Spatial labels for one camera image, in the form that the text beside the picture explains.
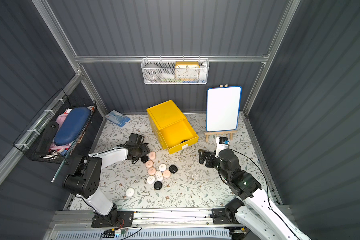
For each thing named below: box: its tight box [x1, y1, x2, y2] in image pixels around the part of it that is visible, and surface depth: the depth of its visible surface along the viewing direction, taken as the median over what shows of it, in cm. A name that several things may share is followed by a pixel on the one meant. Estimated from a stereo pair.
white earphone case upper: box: [158, 163, 167, 172], surface depth 92 cm
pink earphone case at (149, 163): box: [145, 160, 154, 168], surface depth 93 cm
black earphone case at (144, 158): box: [140, 155, 149, 163], surface depth 95 cm
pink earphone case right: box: [162, 169, 171, 178], surface depth 89 cm
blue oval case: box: [54, 107, 92, 146], surface depth 69 cm
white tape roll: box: [144, 64, 161, 81], surface depth 89 cm
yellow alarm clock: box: [175, 61, 200, 81], surface depth 91 cm
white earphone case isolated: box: [125, 188, 135, 197], surface depth 82 cm
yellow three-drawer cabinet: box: [146, 99, 199, 155], surface depth 91 cm
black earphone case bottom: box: [153, 181, 163, 190], surface depth 85 cm
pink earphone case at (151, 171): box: [148, 167, 156, 176], surface depth 90 cm
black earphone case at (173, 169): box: [168, 164, 178, 174], surface depth 91 cm
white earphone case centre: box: [155, 170, 164, 182], surface depth 88 cm
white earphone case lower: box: [146, 175, 156, 185], surface depth 86 cm
